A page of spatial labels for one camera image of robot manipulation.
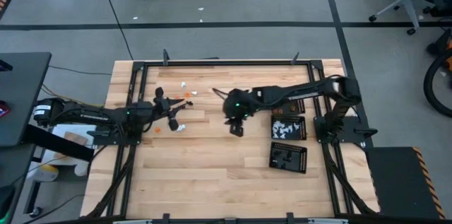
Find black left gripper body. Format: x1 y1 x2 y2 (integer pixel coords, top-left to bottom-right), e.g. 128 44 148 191
151 86 181 132

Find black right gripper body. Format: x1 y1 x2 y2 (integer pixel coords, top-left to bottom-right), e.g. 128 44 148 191
224 113 250 138

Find black slotted plastic basket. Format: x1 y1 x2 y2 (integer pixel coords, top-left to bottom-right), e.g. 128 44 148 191
268 141 308 175
270 98 307 115
270 114 307 141

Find white cardboard box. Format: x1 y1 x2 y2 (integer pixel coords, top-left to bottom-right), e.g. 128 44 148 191
52 124 99 177

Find black desk crossbar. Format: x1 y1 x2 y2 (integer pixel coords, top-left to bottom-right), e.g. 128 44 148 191
23 124 95 163

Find silver metal bar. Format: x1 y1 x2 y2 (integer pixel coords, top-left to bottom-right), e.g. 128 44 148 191
112 218 153 224
308 218 350 224

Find white and yellow bag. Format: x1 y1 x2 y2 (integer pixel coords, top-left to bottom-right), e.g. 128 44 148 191
27 163 60 182

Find dark grey desk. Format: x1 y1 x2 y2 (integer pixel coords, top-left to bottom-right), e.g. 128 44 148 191
0 52 53 148

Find red lit desk device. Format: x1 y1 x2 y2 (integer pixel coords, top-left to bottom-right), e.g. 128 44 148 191
0 100 11 119

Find black stand foot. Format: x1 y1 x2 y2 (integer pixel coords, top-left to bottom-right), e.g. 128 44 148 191
23 180 44 218

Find black and orange machine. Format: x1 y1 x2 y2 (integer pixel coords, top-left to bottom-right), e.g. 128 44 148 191
425 28 452 73

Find black chair base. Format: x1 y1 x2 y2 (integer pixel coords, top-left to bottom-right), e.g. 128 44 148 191
419 0 452 18

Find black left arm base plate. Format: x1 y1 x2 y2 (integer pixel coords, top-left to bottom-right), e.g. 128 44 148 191
87 124 144 146

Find thin black floor cable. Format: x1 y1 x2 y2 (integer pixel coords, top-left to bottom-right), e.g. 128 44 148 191
48 64 113 76

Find long black floor cable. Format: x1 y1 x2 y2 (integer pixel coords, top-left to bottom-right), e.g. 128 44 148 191
98 0 134 61

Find yellow floor cable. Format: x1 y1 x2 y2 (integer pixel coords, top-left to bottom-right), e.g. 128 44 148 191
40 83 106 108

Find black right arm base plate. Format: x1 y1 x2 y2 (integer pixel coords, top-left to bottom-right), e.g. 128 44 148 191
314 116 378 143

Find black hose loop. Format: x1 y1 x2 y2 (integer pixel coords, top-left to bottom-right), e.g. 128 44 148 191
423 54 452 119

